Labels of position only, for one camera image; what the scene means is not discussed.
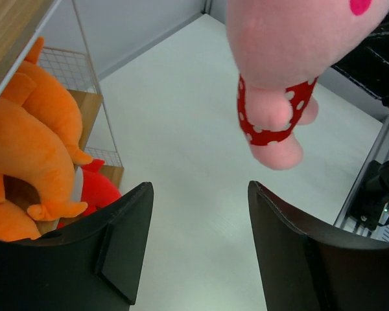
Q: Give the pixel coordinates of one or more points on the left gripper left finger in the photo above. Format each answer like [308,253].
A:
[94,263]

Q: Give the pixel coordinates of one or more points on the orange shark plush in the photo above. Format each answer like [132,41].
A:
[45,98]
[15,224]
[31,152]

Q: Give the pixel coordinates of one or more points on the red shark plush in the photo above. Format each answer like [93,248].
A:
[92,187]

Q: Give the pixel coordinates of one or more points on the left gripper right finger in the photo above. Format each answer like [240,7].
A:
[308,264]

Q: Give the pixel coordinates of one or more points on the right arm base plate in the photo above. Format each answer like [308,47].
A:
[371,203]

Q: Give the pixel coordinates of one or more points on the pink frog plush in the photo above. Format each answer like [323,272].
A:
[280,49]

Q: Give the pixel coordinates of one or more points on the aluminium rail frame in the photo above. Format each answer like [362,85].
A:
[379,152]

